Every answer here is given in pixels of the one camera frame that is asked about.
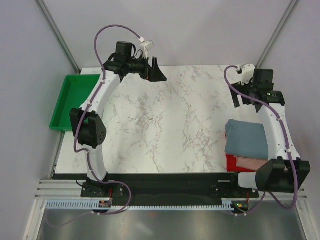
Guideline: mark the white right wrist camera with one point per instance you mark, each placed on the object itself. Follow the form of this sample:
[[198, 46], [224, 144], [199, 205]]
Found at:
[[246, 73]]

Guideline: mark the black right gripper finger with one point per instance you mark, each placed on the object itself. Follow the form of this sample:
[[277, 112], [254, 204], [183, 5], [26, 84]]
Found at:
[[246, 99], [236, 90]]

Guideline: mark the green plastic bin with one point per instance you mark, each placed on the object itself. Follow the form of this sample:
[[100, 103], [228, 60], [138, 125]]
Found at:
[[74, 92]]

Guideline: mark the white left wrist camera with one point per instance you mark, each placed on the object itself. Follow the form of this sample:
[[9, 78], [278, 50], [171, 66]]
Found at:
[[145, 46]]

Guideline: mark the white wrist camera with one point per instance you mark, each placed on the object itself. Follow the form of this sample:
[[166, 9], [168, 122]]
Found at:
[[145, 46], [246, 73]]

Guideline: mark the light blue cable duct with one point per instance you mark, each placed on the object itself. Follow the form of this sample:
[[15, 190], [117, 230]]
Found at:
[[81, 204]]

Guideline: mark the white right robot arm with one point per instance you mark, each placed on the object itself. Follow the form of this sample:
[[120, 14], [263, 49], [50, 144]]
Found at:
[[285, 171]]

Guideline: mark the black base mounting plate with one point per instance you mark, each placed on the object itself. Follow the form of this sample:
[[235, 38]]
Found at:
[[168, 189]]

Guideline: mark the pink folded t shirt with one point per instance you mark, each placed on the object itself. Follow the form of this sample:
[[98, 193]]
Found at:
[[246, 164]]

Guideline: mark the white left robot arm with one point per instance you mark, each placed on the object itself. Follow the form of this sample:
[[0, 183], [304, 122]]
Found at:
[[88, 128]]

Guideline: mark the aluminium right corner post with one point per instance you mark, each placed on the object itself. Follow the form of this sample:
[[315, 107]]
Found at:
[[289, 11]]

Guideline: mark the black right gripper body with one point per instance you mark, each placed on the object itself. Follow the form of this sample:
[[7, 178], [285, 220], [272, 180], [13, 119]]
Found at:
[[246, 89]]

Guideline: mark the aluminium corner post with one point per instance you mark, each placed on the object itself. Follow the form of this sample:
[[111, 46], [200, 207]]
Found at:
[[57, 34], [289, 11]]

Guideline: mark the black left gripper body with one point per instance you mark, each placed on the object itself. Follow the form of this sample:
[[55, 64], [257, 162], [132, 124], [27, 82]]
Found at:
[[139, 67]]

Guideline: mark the aluminium left corner post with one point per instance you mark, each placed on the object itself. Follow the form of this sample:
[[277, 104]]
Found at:
[[57, 34]]

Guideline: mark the blue grey t shirt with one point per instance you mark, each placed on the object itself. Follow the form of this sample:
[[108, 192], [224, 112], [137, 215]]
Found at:
[[246, 139]]

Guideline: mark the red folded t shirt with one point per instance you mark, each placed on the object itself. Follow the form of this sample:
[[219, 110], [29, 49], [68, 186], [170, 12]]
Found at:
[[231, 163]]

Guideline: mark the aluminium front frame rail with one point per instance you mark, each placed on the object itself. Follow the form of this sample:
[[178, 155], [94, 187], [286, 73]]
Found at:
[[68, 189]]

